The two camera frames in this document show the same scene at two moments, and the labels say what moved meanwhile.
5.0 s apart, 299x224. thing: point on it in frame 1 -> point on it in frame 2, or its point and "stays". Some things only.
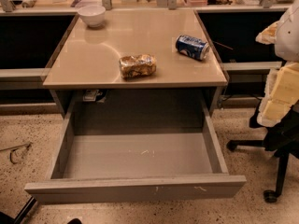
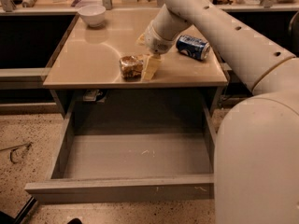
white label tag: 91,95 stays
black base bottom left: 6,218 stays
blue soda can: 192,47 stays
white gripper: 288,36 -> 159,42
